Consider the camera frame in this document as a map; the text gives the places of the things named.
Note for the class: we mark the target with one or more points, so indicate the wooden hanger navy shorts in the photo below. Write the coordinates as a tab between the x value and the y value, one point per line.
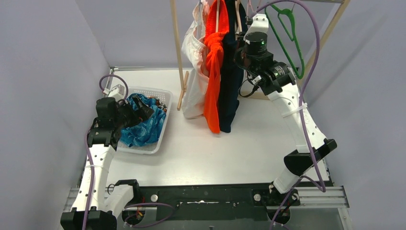
238	17

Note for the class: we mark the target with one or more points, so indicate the wooden clothes rack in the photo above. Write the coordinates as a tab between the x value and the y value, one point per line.
343	4

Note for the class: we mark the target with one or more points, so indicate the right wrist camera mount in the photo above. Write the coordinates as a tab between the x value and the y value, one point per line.
258	23

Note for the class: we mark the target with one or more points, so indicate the white shorts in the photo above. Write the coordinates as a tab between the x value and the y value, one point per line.
194	49

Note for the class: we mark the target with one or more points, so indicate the wooden hanger orange shorts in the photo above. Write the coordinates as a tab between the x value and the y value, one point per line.
217	16

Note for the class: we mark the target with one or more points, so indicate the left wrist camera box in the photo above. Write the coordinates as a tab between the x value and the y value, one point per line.
117	92

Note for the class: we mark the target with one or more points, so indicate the white plastic basket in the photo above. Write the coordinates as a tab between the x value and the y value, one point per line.
166	97

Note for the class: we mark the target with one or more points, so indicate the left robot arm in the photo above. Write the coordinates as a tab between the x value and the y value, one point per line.
91	210

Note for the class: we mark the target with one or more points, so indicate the camouflage orange black shorts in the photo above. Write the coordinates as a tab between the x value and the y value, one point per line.
159	103

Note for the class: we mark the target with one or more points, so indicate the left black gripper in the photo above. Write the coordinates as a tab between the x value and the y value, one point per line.
138	109

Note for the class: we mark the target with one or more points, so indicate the green hanger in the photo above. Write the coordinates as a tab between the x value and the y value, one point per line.
287	21

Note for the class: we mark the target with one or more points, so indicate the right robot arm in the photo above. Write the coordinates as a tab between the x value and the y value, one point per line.
278	83

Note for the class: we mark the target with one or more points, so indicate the blue patterned shorts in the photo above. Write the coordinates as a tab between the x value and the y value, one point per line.
147	132

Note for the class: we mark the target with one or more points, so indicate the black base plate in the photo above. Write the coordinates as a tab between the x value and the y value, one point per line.
211	202

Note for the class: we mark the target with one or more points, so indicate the pink hanger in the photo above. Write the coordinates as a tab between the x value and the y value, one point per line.
253	6

